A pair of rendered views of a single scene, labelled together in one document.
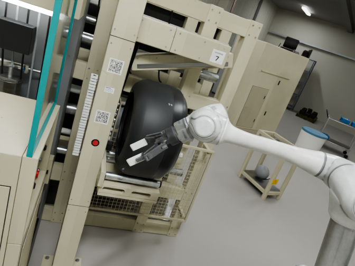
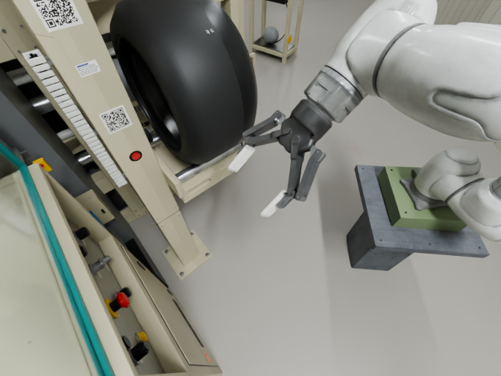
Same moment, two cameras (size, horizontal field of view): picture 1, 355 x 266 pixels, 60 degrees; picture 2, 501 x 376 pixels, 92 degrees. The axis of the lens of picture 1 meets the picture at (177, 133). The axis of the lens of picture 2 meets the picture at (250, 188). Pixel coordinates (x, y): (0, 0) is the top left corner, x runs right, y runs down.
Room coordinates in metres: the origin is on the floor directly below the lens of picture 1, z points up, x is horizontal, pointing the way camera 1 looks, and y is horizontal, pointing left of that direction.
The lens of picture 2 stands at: (0.85, 0.26, 1.70)
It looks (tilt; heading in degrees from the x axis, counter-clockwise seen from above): 54 degrees down; 339
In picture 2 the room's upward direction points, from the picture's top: straight up
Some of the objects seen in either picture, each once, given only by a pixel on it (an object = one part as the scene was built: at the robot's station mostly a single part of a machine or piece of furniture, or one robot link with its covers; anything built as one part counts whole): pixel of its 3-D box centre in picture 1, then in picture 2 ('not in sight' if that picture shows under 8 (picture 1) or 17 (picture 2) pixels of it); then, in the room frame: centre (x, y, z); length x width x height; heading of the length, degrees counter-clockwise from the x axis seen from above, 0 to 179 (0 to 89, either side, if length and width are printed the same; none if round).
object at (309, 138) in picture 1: (307, 145); not in sight; (6.38, -2.69, 0.34); 0.56 x 0.55 x 0.67; 153
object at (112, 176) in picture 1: (132, 179); (209, 160); (1.61, 0.15, 0.90); 0.35 x 0.05 x 0.05; 109
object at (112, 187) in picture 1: (129, 188); (210, 170); (1.61, 0.16, 0.83); 0.36 x 0.09 x 0.06; 109
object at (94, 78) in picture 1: (85, 116); (89, 133); (1.58, 0.51, 1.19); 0.05 x 0.04 x 0.48; 19
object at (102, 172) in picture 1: (102, 162); (157, 162); (1.68, 0.37, 0.90); 0.40 x 0.03 x 0.10; 19
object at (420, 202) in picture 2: not in sight; (426, 186); (1.19, -0.78, 0.77); 0.22 x 0.18 x 0.06; 165
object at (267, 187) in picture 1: (269, 164); (274, 22); (4.18, -1.39, 0.40); 0.60 x 0.35 x 0.80; 34
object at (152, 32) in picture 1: (179, 41); not in sight; (2.06, 0.19, 1.71); 0.61 x 0.25 x 0.15; 109
